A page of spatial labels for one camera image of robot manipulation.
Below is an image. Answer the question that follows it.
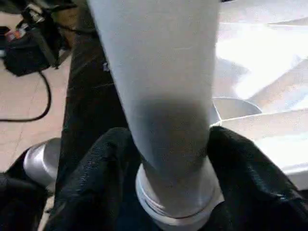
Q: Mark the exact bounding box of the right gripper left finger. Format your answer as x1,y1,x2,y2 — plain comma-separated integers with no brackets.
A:
45,127,154,231

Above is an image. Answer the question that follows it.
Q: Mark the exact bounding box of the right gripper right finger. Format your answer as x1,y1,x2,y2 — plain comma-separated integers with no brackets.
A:
204,125,308,231

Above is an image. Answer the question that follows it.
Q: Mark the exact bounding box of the white plastic table top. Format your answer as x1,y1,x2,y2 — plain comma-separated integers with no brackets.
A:
134,0,308,228

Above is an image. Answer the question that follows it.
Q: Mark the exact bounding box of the white plastic table leg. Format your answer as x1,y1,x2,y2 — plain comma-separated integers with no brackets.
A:
86,0,226,218

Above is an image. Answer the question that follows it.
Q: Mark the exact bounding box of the grey robot body shell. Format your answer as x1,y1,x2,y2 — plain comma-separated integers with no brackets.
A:
23,137,63,188

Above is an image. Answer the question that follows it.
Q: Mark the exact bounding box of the black floor bag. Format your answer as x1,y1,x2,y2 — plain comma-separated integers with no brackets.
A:
3,14,62,77

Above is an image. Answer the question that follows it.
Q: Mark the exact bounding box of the black side table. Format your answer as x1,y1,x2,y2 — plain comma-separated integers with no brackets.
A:
21,0,81,70

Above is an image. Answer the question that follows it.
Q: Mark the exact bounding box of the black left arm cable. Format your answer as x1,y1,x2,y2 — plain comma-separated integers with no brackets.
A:
0,69,53,123

